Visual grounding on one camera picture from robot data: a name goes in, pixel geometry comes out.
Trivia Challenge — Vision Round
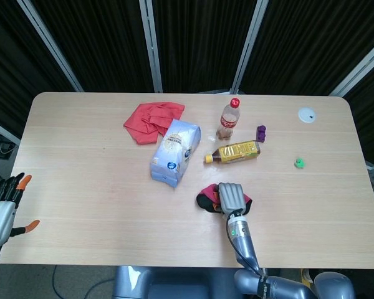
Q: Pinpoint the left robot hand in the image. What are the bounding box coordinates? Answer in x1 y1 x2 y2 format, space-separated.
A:
0 172 41 247

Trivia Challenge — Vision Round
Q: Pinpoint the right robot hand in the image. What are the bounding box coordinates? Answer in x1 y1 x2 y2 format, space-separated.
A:
213 183 247 216

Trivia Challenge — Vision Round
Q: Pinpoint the pink and black cloth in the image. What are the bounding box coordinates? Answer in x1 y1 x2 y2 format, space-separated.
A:
195 183 254 214

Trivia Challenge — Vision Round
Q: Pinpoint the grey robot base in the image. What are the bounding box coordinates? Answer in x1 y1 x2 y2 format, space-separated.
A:
112 265 241 299

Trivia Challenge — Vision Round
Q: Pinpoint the yellow-label tea bottle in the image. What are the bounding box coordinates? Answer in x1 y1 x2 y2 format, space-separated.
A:
204 140 262 165

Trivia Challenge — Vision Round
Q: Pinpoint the red-capped cola bottle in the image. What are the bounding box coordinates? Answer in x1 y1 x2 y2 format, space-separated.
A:
216 97 241 141

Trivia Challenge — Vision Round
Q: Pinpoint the red cloth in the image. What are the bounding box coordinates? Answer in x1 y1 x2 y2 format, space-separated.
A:
123 102 186 146

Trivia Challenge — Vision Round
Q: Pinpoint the pale blue paper bag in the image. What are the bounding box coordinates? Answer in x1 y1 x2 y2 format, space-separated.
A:
149 118 203 189

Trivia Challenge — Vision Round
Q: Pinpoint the white round table grommet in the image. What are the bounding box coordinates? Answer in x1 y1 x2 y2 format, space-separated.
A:
297 107 317 123

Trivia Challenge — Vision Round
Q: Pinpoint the white cable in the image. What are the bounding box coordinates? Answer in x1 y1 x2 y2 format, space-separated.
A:
0 129 18 156

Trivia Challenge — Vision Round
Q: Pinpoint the grey floor cable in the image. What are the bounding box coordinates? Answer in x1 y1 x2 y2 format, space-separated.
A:
51 265 113 295

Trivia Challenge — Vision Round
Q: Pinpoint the grey screen frame post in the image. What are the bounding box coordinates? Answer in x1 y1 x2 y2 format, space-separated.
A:
229 0 271 95
328 42 374 97
17 0 84 93
138 0 163 93

